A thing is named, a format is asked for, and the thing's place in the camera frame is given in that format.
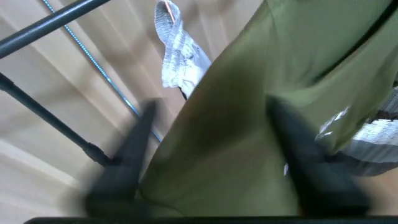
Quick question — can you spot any white laundry basket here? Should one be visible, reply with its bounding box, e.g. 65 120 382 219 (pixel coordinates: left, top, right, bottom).
337 86 398 177

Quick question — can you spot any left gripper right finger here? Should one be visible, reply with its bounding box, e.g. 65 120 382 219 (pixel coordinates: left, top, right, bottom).
265 94 371 216

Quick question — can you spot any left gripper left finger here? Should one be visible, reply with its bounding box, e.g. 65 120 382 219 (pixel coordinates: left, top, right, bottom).
85 98 160 216

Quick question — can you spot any green garment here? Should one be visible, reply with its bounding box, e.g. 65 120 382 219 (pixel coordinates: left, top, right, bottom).
136 0 398 218

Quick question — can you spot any pink clothes hanger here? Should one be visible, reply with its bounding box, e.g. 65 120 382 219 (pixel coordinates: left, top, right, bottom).
163 0 176 23

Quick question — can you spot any grey curtain pull rod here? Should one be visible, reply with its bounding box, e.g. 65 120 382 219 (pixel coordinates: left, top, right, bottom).
41 0 164 143

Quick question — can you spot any black clothes rack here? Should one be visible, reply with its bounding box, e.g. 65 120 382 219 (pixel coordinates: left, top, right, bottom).
0 0 113 168

